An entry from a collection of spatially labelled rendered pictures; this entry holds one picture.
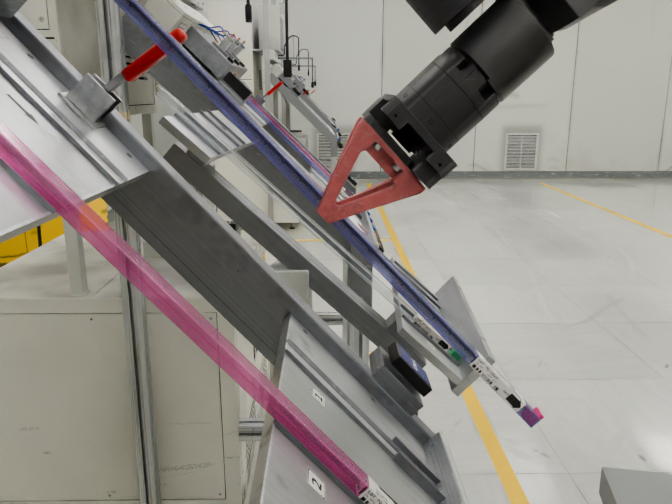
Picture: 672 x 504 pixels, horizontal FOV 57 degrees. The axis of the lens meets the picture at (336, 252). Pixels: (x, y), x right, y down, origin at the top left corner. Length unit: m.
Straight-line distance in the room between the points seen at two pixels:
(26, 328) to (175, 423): 0.40
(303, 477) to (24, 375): 1.28
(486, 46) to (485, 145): 7.78
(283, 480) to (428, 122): 0.26
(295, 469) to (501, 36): 0.31
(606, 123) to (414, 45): 2.65
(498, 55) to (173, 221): 0.31
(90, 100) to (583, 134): 8.23
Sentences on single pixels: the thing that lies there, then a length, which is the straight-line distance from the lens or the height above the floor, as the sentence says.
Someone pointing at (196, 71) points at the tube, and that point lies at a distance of 0.48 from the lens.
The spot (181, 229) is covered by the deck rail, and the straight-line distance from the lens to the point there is 0.58.
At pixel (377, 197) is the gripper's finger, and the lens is 0.46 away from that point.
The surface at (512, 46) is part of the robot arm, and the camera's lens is 0.46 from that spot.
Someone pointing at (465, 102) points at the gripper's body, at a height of 1.05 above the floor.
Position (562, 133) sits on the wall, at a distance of 8.52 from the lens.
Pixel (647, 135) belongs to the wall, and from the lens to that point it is 8.97.
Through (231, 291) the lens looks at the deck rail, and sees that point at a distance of 0.58.
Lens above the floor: 1.06
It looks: 14 degrees down
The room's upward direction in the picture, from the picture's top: straight up
